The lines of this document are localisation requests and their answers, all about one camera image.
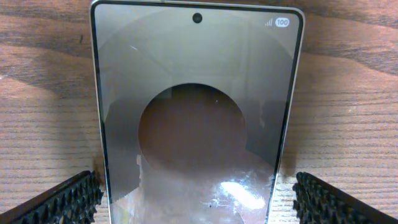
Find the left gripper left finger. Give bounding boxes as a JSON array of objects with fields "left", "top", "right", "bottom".
[{"left": 1, "top": 170, "right": 103, "bottom": 224}]

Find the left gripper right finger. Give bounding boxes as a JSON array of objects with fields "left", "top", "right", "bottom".
[{"left": 292, "top": 172, "right": 397, "bottom": 224}]

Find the Galaxy S25 Ultra smartphone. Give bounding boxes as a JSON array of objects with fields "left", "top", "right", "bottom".
[{"left": 90, "top": 1, "right": 305, "bottom": 223}]

